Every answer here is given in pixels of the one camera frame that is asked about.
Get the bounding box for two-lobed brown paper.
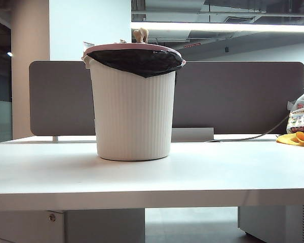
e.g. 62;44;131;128
132;27;149;44

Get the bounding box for white ribbed trash can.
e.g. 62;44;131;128
84;54;177;161

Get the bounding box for black trash bag liner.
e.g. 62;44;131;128
87;48;183;79

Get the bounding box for grey desk partition panel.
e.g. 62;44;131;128
29;60;304;137

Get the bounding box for white paper label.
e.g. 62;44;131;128
82;41;96;53

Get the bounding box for ceiling light strip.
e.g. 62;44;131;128
131;21;304;33

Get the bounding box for white drawer cabinet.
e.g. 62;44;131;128
0;209;145;243

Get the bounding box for beige building column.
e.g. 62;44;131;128
10;0;50;140

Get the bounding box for ceiling air vent grille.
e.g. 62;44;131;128
225;16;256;25

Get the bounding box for yellow cloth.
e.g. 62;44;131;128
276;131;304;147

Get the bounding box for plastic bag of sponges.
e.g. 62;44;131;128
286;74;304;135

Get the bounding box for white vented cabinet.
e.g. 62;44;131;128
237;204;304;243

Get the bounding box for grey cable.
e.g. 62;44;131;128
212;115;291;142

